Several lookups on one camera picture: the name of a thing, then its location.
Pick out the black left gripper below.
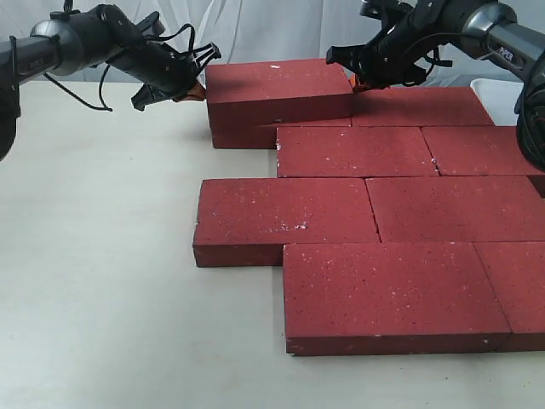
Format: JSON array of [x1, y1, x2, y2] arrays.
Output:
[[129, 41, 221, 111]]

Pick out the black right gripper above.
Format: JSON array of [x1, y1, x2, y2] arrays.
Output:
[[325, 17, 427, 95]]

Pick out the chipped red brick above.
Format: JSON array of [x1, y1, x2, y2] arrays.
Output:
[[277, 126, 439, 178]]

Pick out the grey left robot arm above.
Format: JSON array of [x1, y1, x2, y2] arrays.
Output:
[[1, 1, 221, 157]]

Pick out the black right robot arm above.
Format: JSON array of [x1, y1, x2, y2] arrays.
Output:
[[325, 0, 544, 170]]

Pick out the white wrinkled backdrop cloth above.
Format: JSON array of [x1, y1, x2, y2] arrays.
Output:
[[1, 0, 544, 87]]

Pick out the white plastic tray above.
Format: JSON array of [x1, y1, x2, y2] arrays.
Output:
[[470, 78, 523, 126]]

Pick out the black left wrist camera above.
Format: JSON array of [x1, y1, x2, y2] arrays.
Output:
[[136, 11, 165, 40]]

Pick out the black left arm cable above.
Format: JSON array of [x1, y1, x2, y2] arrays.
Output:
[[42, 23, 201, 112]]

